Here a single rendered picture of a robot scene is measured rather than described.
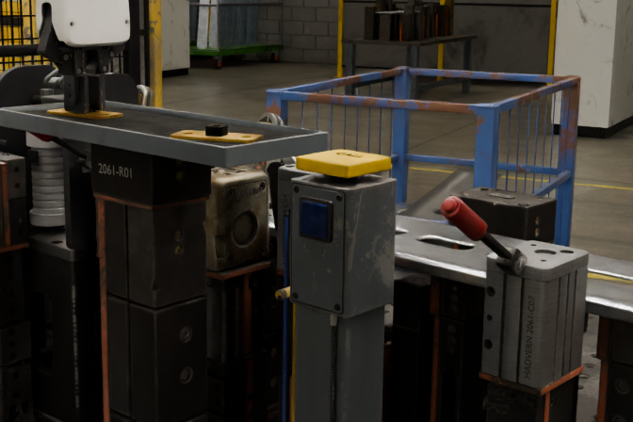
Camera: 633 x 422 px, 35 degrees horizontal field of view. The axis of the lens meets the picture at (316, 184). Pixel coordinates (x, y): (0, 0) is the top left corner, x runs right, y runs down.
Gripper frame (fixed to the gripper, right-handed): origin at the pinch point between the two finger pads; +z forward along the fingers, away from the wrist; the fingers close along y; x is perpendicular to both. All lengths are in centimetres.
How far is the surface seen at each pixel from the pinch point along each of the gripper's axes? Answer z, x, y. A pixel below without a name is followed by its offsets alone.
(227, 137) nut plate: 2.2, -23.7, -5.4
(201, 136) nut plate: 2.2, -21.0, -6.0
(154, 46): 21, 261, 310
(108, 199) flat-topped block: 10.0, -8.3, -5.3
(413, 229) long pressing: 18.6, -24.4, 32.6
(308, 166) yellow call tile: 3.2, -34.9, -8.7
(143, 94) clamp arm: 8, 43, 57
